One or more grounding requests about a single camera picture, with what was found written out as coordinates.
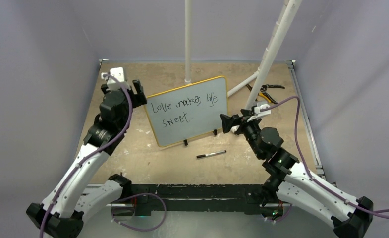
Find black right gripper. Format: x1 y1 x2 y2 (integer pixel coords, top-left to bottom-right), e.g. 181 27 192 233
221 109 263 159

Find black-capped whiteboard marker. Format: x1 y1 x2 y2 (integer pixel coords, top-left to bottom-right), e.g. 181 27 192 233
196 150 227 159

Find yellow-framed whiteboard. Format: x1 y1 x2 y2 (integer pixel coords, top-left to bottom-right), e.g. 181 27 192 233
144 76 228 147

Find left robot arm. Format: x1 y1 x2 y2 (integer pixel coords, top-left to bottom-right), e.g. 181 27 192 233
26 80 147 238

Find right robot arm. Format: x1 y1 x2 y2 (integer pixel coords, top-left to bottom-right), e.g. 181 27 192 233
220 110 373 238

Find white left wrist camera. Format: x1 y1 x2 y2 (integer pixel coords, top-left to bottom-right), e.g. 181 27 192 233
101 67 131 95

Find yellow-handled pliers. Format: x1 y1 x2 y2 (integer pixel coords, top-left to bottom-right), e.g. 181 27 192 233
258 91 278 104

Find metal corner bracket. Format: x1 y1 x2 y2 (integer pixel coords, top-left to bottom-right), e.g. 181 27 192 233
99 59 110 68
285 59 296 70

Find right metal corner bracket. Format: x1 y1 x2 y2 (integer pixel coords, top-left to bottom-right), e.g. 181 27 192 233
285 59 296 70

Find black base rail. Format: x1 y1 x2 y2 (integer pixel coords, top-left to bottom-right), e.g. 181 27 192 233
112 184 285 219

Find white PVC pipe frame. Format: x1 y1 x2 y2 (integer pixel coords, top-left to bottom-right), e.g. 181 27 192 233
185 0 302 107

